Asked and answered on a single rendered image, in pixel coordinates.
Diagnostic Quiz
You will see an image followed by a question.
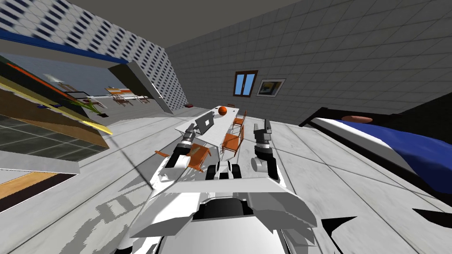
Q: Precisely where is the long white table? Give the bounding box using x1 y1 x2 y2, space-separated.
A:
175 105 241 149

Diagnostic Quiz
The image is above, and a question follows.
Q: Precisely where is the black bed with blue blanket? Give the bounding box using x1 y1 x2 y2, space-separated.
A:
298 92 452 199

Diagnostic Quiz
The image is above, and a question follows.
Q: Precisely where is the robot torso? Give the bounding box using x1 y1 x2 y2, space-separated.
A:
119 160 318 254

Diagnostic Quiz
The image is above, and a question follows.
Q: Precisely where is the green potted plant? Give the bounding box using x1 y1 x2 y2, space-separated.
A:
66 98 110 118

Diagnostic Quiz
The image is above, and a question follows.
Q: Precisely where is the brown framed window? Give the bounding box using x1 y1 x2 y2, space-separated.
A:
233 70 259 98

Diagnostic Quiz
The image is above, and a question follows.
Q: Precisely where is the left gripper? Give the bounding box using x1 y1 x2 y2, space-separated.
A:
182 123 197 143

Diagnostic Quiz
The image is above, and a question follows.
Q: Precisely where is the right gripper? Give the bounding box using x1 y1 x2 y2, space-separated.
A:
253 119 273 143

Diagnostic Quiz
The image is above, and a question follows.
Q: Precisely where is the grey laptop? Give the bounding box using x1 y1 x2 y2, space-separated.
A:
194 111 216 136

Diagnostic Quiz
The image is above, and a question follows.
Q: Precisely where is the framed wall picture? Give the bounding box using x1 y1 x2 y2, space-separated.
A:
256 78 286 98

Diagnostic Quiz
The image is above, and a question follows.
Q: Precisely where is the orange wooden chair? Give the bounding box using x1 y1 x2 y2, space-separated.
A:
233 110 248 130
221 125 245 157
154 142 212 173

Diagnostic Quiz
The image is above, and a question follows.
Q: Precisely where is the white table with chairs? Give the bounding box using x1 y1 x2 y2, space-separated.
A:
104 86 151 107

